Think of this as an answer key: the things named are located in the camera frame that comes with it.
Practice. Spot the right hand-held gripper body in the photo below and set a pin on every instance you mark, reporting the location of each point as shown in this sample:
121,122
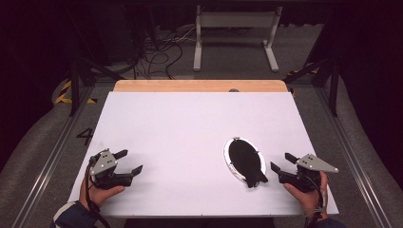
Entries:
312,164

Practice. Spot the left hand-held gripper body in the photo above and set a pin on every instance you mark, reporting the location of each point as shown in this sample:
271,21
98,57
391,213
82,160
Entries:
103,163

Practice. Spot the black cloth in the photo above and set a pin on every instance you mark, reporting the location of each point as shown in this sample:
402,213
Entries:
245,160

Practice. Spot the person's left hand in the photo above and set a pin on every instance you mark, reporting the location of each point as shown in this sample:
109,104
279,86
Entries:
98,194

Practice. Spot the person's right hand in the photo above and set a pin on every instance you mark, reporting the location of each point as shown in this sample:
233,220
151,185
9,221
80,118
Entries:
312,201

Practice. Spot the white board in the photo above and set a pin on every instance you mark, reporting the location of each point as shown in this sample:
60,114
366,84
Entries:
177,126

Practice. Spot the black metal stand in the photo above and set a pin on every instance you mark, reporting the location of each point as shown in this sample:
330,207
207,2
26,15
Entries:
333,91
74,88

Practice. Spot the yellow black floor tape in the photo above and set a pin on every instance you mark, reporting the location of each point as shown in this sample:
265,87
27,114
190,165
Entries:
65,91

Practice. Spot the wooden table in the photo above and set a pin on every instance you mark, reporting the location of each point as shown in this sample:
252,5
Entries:
196,85

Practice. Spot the dark equipment rack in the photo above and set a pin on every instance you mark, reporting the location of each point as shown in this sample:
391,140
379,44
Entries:
133,28

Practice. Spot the white metal stand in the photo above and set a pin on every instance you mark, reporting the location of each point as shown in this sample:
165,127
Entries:
236,19

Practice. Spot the aluminium rail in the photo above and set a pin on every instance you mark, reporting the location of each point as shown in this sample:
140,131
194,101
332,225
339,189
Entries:
355,158
50,161

